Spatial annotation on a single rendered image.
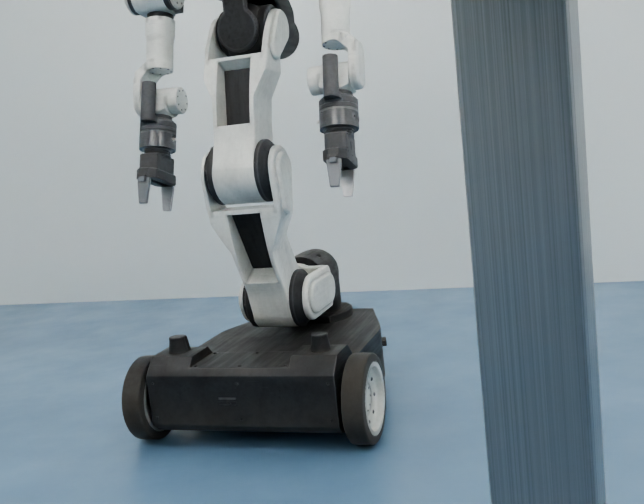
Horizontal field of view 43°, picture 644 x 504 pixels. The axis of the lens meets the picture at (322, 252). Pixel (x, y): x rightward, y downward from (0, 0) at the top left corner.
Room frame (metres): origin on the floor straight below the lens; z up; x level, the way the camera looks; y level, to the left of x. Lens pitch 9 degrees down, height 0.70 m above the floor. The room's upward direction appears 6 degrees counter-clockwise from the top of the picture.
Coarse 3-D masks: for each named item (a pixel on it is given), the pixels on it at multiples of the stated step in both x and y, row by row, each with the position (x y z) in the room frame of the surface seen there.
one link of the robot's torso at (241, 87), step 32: (288, 32) 2.02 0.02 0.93; (224, 64) 1.94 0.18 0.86; (256, 64) 1.89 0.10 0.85; (224, 96) 1.94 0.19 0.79; (256, 96) 1.88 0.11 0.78; (224, 128) 1.87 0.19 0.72; (256, 128) 1.86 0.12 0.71; (224, 160) 1.85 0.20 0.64; (256, 160) 1.82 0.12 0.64; (224, 192) 1.86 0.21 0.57; (256, 192) 1.83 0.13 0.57
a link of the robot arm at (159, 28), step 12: (132, 0) 2.04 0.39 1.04; (144, 0) 2.03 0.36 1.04; (156, 0) 2.02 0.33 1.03; (144, 12) 2.06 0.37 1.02; (156, 12) 2.05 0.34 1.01; (168, 12) 2.06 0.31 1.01; (180, 12) 2.07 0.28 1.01; (156, 24) 2.04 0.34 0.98; (168, 24) 2.05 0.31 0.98; (156, 36) 2.04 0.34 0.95; (168, 36) 2.05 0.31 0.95; (156, 48) 2.03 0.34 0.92; (168, 48) 2.04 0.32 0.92
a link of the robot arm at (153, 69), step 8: (144, 64) 2.03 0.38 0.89; (152, 64) 2.02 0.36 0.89; (160, 64) 2.02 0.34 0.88; (168, 64) 2.03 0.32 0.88; (136, 72) 2.03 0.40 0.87; (144, 72) 2.02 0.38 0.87; (152, 72) 2.06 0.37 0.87; (160, 72) 2.06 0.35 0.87; (168, 72) 2.06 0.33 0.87; (136, 80) 2.03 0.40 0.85; (144, 80) 2.04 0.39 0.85; (152, 80) 2.06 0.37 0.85; (136, 88) 2.02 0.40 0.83; (136, 96) 2.02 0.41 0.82; (136, 104) 2.01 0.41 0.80; (136, 112) 2.02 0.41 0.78
